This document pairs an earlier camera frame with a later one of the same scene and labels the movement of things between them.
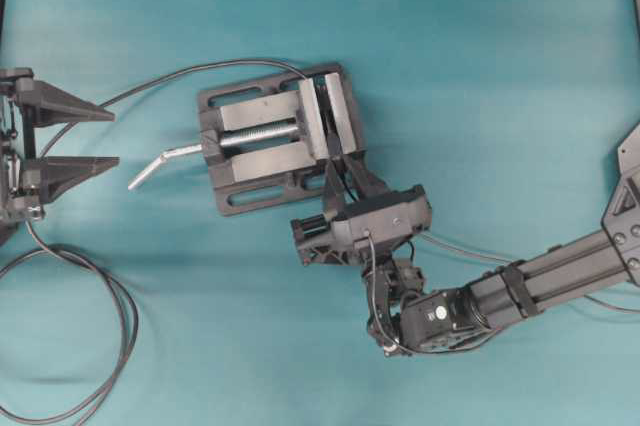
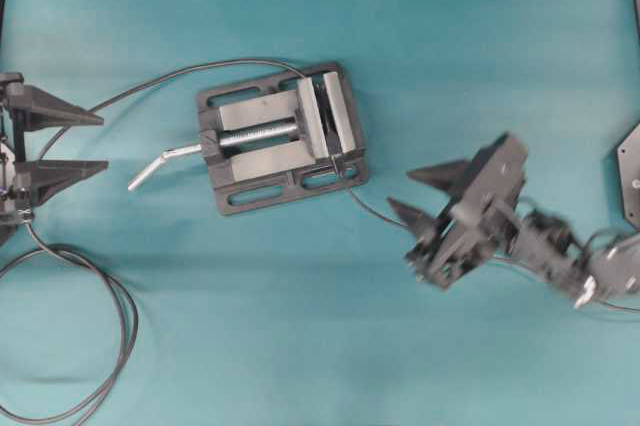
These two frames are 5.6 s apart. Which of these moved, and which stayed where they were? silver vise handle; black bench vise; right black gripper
Moved: right black gripper
Stayed: silver vise handle; black bench vise
